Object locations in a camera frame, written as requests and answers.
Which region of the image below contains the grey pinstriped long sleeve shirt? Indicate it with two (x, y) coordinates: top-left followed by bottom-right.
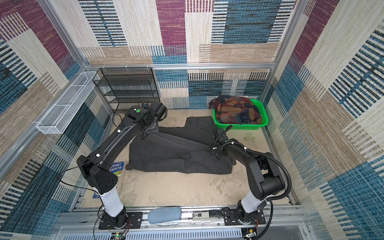
(126, 117), (236, 175)

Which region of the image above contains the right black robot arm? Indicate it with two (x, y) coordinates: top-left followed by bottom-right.
(211, 129), (292, 224)

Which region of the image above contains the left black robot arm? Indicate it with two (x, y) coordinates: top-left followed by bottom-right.
(77, 101), (167, 229)

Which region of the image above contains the plaid red shirt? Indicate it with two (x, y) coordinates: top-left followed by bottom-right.
(209, 95), (263, 125)

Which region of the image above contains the green plastic basket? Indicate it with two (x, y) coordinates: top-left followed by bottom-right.
(213, 99), (270, 130)

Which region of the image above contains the blue treehouse book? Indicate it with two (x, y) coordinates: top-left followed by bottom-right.
(94, 162), (125, 195)

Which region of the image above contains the blue grey cloth pad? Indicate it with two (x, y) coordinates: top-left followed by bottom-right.
(148, 207), (182, 224)

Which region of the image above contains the black wire mesh shelf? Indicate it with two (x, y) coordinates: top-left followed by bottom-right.
(93, 67), (160, 114)

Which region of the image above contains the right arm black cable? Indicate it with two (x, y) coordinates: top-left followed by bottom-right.
(213, 124), (292, 240)

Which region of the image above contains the white wire mesh tray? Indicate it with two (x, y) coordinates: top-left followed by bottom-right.
(36, 72), (96, 135)

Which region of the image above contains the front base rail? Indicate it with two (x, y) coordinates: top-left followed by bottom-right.
(50, 205), (316, 240)

